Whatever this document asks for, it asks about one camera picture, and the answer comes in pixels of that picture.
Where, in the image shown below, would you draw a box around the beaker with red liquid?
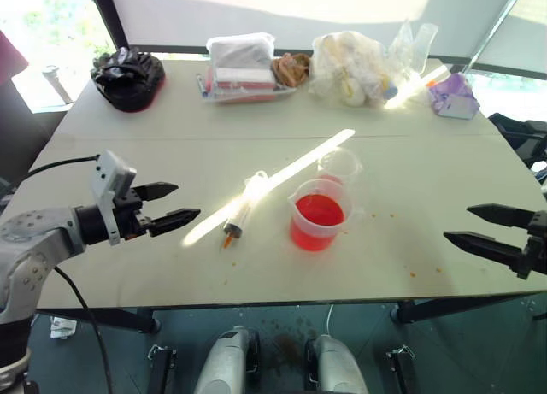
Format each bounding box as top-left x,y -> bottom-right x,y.
287,178 -> 358,253

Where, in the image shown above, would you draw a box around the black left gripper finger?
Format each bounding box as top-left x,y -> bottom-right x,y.
147,208 -> 203,238
132,181 -> 179,202

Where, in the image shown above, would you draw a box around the black clamp stand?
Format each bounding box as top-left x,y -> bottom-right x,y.
146,344 -> 179,394
384,344 -> 418,394

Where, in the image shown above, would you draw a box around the clear bag with white items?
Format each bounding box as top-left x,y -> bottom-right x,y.
308,30 -> 399,110

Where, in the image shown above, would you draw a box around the white cloth in plastic bag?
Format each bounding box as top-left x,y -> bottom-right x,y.
205,32 -> 275,71

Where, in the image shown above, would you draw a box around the clear plastic beaker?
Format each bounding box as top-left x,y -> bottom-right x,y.
316,147 -> 364,186

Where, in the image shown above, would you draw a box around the black chair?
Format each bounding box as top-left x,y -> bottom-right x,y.
487,111 -> 547,169

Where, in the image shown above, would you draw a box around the dark red seat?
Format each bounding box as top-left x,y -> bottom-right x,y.
0,29 -> 29,86

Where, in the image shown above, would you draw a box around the slanted metal pole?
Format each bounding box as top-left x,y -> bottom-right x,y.
462,0 -> 532,75

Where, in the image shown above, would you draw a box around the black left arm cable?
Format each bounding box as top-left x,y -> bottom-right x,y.
26,154 -> 114,394

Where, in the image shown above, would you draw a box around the black table leg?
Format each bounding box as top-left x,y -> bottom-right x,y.
35,307 -> 162,336
390,294 -> 547,326

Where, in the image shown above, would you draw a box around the clear plastic tray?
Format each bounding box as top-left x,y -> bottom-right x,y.
195,67 -> 297,105

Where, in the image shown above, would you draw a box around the clear syringe with orange tip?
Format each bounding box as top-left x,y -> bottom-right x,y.
219,170 -> 269,253

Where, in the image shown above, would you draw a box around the pink and white boxes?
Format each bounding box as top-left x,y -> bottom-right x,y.
204,65 -> 276,95

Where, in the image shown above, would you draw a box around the black plastic bag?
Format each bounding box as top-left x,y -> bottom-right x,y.
90,46 -> 167,113

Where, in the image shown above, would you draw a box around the black window frame pillar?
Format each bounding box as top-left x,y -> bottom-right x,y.
86,0 -> 130,50

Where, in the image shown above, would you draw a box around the crumpled clear plastic bag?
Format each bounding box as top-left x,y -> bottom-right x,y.
387,20 -> 441,78

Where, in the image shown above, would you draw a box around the crumpled white paper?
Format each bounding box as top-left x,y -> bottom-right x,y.
50,316 -> 79,340

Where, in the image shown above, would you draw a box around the white cylinder post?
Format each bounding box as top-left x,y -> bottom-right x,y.
41,64 -> 74,105

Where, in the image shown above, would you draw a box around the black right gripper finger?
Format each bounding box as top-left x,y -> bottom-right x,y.
466,203 -> 536,231
443,230 -> 525,271

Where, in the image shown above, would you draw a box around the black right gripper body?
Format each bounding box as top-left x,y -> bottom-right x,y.
515,209 -> 547,281

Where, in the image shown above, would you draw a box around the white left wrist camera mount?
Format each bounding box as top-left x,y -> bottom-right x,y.
89,150 -> 138,247

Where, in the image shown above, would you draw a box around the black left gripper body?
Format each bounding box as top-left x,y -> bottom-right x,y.
113,187 -> 156,242

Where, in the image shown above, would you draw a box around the silver robot leg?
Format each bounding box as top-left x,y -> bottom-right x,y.
303,333 -> 369,394
193,325 -> 262,394

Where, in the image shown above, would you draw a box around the brown rubber band pile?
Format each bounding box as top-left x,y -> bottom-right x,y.
272,52 -> 313,88

